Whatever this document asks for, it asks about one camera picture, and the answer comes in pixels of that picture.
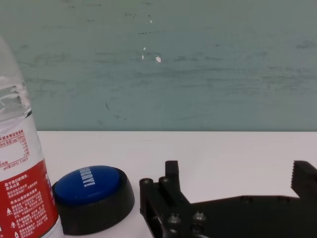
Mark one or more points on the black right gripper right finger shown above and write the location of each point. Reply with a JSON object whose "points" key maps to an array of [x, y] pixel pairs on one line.
{"points": [[305, 178]]}

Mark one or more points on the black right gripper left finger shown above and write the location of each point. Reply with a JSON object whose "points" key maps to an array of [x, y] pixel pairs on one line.
{"points": [[171, 198]]}

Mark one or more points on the blue push button black base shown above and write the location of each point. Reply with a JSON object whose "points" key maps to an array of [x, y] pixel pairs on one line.
{"points": [[94, 198]]}

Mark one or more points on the clear water bottle red cap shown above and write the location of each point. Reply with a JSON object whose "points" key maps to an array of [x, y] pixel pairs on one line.
{"points": [[22, 178]]}

